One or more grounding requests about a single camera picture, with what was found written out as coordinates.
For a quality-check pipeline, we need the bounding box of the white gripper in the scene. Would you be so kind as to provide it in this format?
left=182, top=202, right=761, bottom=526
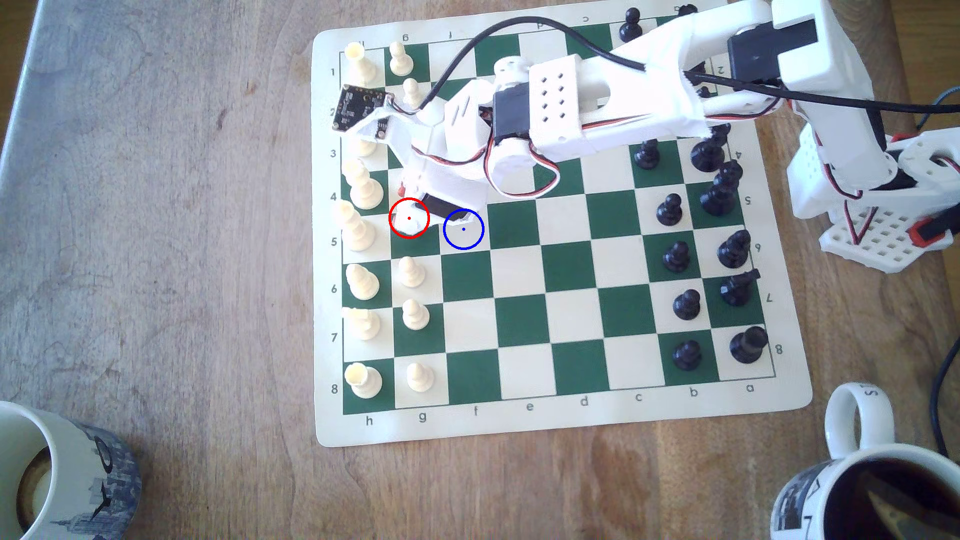
left=386, top=78, right=498, bottom=226

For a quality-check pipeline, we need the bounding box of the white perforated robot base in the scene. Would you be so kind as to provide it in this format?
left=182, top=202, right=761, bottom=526
left=819, top=206, right=955, bottom=275

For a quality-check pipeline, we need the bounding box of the white queen chess piece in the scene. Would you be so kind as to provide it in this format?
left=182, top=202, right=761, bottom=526
left=342, top=157, right=384, bottom=210

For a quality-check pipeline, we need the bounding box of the white king chess piece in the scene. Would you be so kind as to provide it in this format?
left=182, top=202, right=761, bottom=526
left=333, top=199, right=376, bottom=252

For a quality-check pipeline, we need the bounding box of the white rook chess piece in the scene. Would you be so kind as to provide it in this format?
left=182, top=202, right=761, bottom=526
left=343, top=362, right=384, bottom=399
left=343, top=42, right=378, bottom=85

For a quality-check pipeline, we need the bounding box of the white knight chess piece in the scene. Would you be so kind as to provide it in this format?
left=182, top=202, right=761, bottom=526
left=345, top=307, right=382, bottom=342

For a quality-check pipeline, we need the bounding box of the green and cream chess mat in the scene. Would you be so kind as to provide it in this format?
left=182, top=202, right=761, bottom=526
left=311, top=0, right=814, bottom=449

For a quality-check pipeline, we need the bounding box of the black queen chess piece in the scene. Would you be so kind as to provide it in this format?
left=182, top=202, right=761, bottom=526
left=690, top=123, right=732, bottom=174

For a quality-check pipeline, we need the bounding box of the black king chess piece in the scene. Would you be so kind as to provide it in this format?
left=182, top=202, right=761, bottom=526
left=699, top=159, right=744, bottom=218

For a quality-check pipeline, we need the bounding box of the black bishop chess piece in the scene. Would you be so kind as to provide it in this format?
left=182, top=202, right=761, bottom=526
left=717, top=229, right=752, bottom=270

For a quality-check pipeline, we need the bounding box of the black knight chess piece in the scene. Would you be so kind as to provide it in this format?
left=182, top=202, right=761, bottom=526
left=720, top=269, right=762, bottom=308

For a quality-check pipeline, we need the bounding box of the mug with skyline print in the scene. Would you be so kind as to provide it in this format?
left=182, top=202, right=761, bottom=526
left=0, top=401, right=144, bottom=540

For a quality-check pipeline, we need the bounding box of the white mug with dark tea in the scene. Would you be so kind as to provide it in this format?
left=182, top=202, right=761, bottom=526
left=770, top=382, right=960, bottom=540

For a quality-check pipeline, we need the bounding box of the red and black clamp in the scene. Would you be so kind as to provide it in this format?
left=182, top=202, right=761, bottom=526
left=907, top=216, right=955, bottom=247

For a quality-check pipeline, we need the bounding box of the black camera circuit board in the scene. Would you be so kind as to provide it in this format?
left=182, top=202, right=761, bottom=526
left=332, top=84, right=390, bottom=136

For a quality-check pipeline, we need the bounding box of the black camera cable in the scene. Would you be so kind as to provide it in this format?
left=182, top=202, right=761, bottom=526
left=429, top=16, right=960, bottom=115

